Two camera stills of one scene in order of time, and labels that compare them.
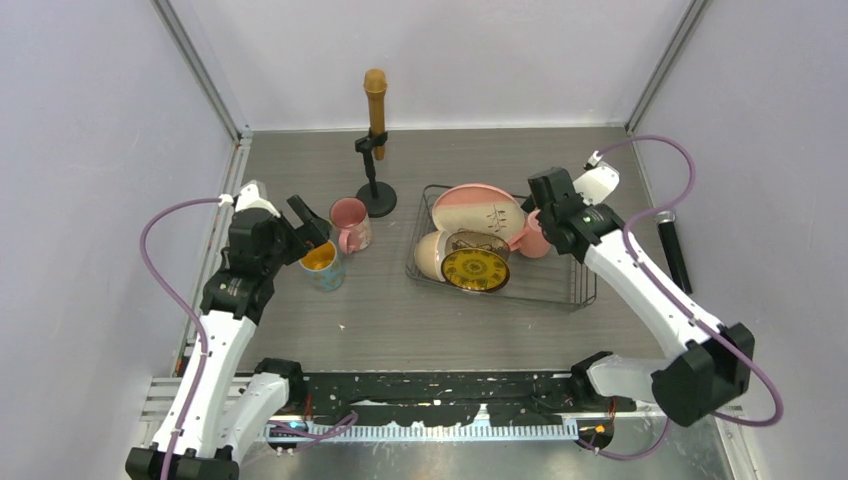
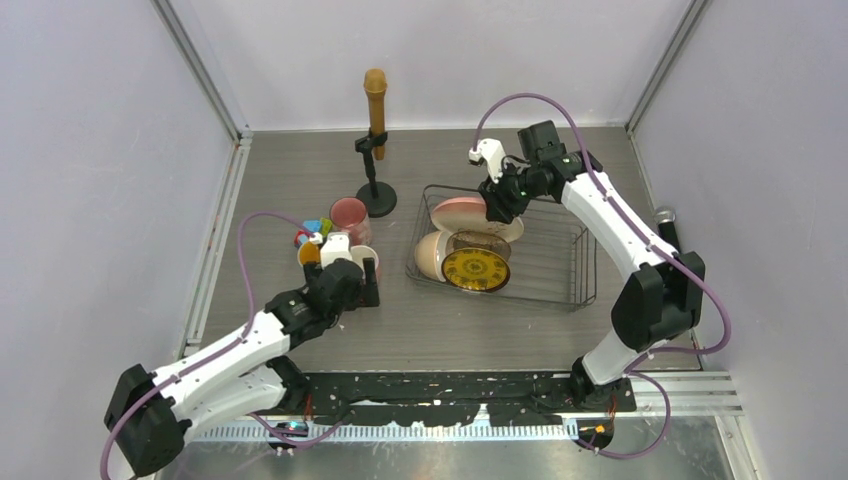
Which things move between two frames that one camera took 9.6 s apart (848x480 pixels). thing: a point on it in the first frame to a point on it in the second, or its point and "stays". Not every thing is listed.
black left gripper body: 286,249 to 352,304
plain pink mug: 530,242 to 358,253
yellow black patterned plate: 476,269 stays
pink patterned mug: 349,214 stays
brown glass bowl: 471,239 stays
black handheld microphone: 666,223 stays
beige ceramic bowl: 429,250 stays
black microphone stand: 379,197 stays
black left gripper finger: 316,230 to 369,296
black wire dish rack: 488,244 stays
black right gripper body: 529,203 to 511,195
